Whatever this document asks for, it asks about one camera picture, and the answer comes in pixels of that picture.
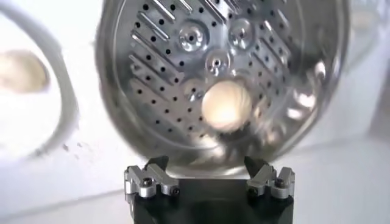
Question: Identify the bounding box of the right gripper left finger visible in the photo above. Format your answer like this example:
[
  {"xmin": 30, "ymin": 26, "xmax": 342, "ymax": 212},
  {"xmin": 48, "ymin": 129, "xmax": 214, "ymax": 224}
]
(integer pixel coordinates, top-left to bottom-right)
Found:
[{"xmin": 124, "ymin": 155, "xmax": 180, "ymax": 199}]

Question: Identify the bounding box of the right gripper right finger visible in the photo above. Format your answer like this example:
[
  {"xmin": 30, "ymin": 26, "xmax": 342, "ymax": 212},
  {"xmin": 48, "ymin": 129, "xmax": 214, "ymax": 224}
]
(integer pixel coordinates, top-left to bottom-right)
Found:
[{"xmin": 243, "ymin": 155, "xmax": 296, "ymax": 200}]

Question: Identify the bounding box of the white steamed baozi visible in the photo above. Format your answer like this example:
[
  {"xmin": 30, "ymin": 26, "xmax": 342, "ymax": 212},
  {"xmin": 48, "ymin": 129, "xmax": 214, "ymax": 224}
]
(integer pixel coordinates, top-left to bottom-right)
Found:
[
  {"xmin": 200, "ymin": 79, "xmax": 254, "ymax": 133},
  {"xmin": 0, "ymin": 50, "xmax": 51, "ymax": 94}
]

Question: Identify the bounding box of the stainless steel steamer basket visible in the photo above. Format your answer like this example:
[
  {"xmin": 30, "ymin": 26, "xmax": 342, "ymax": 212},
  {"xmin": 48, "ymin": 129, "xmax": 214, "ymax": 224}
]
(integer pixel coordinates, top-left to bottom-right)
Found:
[{"xmin": 96, "ymin": 0, "xmax": 351, "ymax": 177}]

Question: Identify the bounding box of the white round plate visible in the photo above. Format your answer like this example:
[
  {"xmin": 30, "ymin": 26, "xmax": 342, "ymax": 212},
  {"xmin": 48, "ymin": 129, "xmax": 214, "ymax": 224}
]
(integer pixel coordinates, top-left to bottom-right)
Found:
[{"xmin": 0, "ymin": 0, "xmax": 80, "ymax": 161}]

